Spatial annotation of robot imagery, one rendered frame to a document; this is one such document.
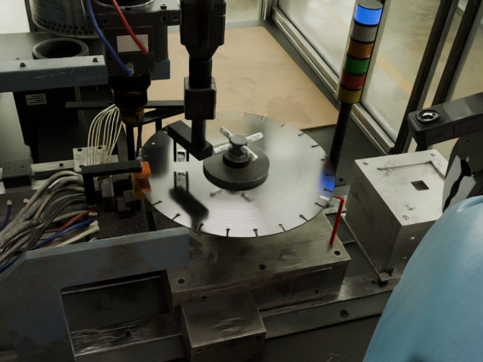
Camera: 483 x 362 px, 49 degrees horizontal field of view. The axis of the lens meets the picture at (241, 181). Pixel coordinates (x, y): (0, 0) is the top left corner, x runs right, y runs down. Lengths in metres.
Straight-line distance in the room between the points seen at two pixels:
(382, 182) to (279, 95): 0.57
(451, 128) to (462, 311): 0.49
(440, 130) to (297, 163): 0.32
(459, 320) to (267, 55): 1.54
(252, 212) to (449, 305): 0.63
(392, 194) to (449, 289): 0.79
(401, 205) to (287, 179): 0.21
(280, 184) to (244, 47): 0.92
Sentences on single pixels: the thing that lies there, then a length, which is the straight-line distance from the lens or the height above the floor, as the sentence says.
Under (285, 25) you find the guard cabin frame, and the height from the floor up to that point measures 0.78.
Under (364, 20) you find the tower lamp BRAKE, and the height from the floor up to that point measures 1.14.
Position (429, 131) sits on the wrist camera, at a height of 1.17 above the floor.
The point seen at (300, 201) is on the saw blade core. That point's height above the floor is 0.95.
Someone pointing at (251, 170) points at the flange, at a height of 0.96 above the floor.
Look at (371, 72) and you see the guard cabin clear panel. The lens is 1.38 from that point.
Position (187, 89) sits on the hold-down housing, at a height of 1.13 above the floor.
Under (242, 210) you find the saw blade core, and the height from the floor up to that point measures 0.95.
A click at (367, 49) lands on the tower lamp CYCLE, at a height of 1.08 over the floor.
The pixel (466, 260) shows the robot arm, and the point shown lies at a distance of 0.19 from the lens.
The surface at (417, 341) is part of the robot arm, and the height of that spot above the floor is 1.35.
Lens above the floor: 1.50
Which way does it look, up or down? 40 degrees down
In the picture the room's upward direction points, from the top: 5 degrees clockwise
